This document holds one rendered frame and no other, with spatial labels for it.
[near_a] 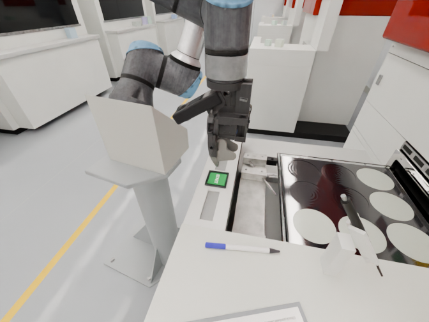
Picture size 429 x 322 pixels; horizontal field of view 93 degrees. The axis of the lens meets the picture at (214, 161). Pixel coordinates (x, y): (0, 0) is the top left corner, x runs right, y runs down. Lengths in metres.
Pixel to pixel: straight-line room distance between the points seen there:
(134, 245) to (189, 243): 1.20
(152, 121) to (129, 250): 1.11
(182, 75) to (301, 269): 0.66
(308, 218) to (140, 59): 0.70
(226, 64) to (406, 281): 0.47
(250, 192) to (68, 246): 1.46
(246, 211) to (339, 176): 0.33
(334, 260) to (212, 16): 0.42
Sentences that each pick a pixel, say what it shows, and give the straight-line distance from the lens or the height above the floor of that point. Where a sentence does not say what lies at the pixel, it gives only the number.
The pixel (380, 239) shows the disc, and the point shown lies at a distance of 0.64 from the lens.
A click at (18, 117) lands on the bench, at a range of 3.45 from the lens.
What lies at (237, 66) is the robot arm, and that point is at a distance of 0.37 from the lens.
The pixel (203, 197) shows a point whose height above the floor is 0.96.
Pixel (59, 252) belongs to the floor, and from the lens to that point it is 1.84.
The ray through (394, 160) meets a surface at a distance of 0.93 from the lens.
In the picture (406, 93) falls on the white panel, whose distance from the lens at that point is 0.98.
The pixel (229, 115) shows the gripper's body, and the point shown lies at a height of 1.16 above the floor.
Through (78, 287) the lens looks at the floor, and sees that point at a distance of 1.64.
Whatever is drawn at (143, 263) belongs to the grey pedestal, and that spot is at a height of 0.01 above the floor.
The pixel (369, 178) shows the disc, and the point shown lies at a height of 0.90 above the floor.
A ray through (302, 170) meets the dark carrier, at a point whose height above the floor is 0.90.
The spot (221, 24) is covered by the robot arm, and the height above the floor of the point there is 1.31.
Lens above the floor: 1.34
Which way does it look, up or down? 38 degrees down
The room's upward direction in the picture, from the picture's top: straight up
